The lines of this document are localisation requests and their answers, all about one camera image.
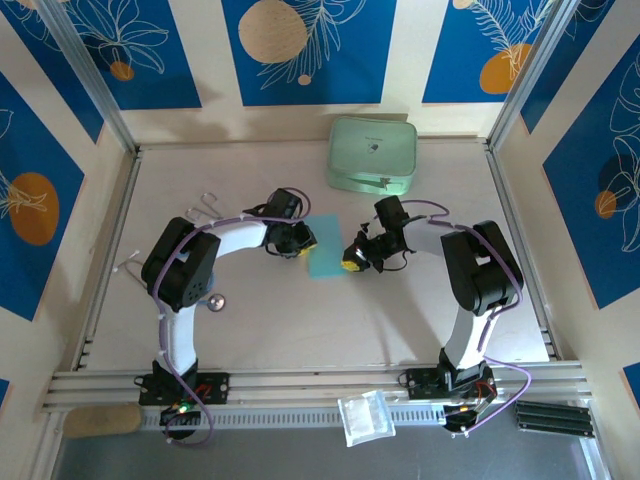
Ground stethoscope with blue tube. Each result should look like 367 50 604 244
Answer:
112 248 227 314

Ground metal forceps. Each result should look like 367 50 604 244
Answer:
184 193 225 222

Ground light blue paper sheet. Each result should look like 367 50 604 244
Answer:
304 213 351 282

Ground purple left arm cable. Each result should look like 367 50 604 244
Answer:
149 187 314 449

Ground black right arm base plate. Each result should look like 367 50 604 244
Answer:
405 367 499 401

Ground blue floral wall panel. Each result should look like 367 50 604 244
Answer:
221 0 398 107
542 47 640 311
422 0 569 105
49 0 203 111
0 72 86 322

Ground black connector board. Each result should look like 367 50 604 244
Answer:
158 403 202 442
441 403 484 440

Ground long aluminium rail with bases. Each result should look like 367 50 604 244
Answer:
42 362 594 414

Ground aluminium frame post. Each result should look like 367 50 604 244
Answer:
487 0 586 151
37 0 140 154

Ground clear plastic bag white contents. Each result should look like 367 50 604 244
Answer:
337 388 397 448

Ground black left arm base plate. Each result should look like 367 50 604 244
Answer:
138 370 231 407

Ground black ribbed metal block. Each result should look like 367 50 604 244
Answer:
514 399 597 440

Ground aluminium side rail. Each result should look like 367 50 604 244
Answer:
69 149 144 371
484 143 560 362

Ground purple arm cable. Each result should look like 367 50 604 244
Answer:
149 187 314 449
399 198 534 434

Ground grey slotted cable duct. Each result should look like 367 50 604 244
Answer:
139 405 519 431

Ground mint green zip pouch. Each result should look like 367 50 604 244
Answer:
325 115 419 197

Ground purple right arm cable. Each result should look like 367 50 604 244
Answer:
399 198 534 434

